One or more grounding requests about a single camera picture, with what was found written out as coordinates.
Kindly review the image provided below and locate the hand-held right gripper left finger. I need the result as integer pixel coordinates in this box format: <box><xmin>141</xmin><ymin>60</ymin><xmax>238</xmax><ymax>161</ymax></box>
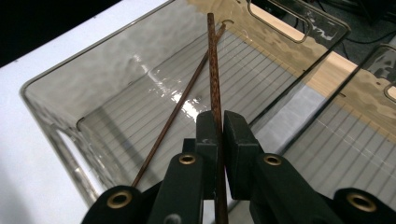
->
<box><xmin>148</xmin><ymin>110</ymin><xmax>219</xmax><ymax>224</ymax></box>

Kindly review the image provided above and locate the brown chopstick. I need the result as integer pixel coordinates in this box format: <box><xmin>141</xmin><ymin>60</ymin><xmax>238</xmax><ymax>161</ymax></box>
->
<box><xmin>206</xmin><ymin>12</ymin><xmax>230</xmax><ymax>224</ymax></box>
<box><xmin>131</xmin><ymin>22</ymin><xmax>227</xmax><ymax>189</ymax></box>

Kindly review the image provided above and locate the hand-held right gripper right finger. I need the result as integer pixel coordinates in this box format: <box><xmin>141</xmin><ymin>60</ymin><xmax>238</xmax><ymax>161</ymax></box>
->
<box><xmin>223</xmin><ymin>110</ymin><xmax>344</xmax><ymax>224</ymax></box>

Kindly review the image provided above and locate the clear plastic bin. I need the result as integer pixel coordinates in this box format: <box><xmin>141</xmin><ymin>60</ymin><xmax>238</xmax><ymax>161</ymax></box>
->
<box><xmin>20</xmin><ymin>0</ymin><xmax>353</xmax><ymax>208</ymax></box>
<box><xmin>279</xmin><ymin>43</ymin><xmax>396</xmax><ymax>224</ymax></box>

